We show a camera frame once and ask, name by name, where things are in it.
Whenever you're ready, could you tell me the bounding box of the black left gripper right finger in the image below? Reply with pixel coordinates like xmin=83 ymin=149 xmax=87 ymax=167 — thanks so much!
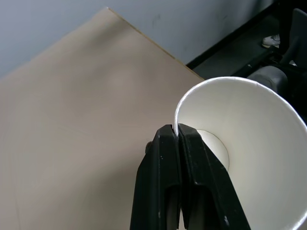
xmin=177 ymin=123 xmax=252 ymax=230

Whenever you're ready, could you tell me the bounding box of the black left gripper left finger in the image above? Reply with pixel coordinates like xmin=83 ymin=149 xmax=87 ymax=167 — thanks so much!
xmin=130 ymin=124 xmax=182 ymax=230

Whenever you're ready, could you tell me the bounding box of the white paper cup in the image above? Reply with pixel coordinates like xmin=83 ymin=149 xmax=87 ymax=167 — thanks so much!
xmin=172 ymin=76 xmax=307 ymax=230

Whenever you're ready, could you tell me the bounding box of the white sneaker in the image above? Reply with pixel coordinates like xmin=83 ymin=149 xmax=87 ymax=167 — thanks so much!
xmin=261 ymin=34 xmax=281 ymax=48

